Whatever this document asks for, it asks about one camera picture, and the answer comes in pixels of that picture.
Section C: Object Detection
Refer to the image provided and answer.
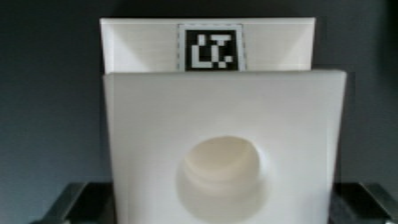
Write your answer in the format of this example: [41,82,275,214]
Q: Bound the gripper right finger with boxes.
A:
[330,182,398,224]

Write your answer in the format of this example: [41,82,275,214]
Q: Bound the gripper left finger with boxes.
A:
[28,182,114,224]

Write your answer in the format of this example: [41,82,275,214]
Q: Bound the white lamp base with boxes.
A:
[99,18,346,224]

